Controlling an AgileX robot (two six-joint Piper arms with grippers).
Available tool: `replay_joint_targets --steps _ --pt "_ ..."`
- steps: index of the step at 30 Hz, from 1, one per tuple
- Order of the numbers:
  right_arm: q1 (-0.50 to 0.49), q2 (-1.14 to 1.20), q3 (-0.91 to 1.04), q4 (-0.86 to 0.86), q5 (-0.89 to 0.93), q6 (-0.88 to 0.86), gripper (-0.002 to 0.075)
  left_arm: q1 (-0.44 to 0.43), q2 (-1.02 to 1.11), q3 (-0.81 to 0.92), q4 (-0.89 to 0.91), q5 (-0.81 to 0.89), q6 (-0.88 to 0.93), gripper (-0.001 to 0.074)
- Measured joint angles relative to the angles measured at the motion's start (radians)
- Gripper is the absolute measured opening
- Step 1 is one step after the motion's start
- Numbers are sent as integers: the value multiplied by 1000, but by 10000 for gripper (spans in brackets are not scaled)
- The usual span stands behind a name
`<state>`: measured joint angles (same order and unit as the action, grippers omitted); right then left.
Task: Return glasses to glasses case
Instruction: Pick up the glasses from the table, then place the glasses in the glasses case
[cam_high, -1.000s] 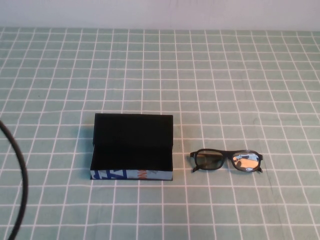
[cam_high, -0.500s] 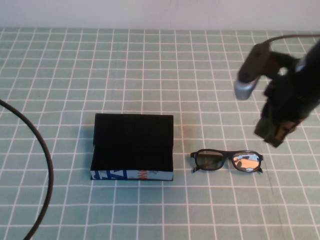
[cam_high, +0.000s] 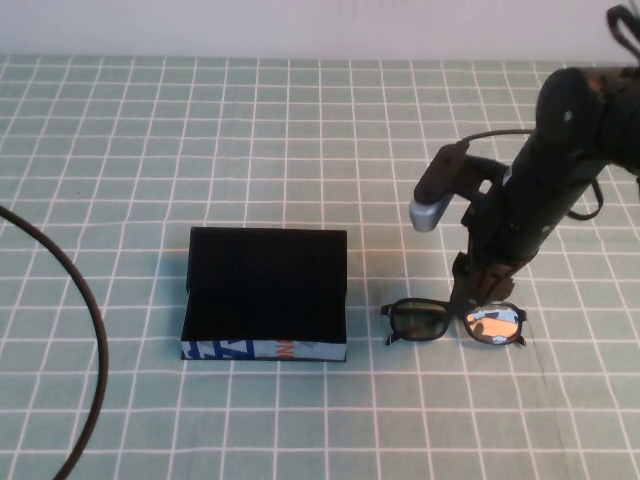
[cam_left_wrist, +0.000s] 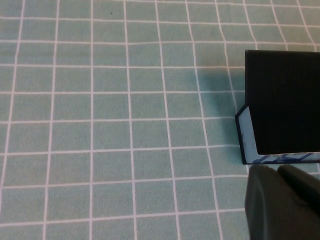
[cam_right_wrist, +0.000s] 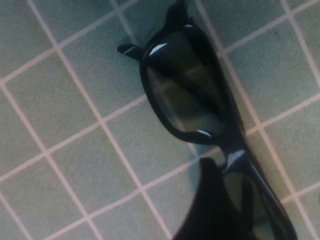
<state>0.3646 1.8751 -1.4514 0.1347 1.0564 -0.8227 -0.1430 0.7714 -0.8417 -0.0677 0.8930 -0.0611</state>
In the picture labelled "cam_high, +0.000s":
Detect black glasses case printed sides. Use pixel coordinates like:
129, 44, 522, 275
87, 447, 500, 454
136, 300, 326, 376
179, 225, 349, 362

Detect black strap cable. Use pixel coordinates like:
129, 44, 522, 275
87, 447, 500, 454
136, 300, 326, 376
606, 3, 640, 57

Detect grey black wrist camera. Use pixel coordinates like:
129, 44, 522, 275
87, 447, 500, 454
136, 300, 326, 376
408, 143, 469, 232

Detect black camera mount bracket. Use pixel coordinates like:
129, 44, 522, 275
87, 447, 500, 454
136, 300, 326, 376
462, 154, 511, 201

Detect black frame glasses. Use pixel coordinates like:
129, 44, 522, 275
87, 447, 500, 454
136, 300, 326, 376
380, 297, 529, 350

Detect thick black cable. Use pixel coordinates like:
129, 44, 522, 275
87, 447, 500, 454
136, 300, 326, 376
0, 203, 110, 480

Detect green white checkered tablecloth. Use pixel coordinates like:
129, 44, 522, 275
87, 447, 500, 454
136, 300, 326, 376
0, 53, 640, 480

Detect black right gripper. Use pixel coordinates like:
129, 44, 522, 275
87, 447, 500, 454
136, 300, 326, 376
448, 180, 567, 315

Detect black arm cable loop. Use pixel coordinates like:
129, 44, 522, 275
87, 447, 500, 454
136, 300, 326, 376
567, 174, 604, 222

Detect thin black camera cable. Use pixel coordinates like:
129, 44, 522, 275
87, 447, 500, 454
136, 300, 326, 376
462, 128, 536, 148

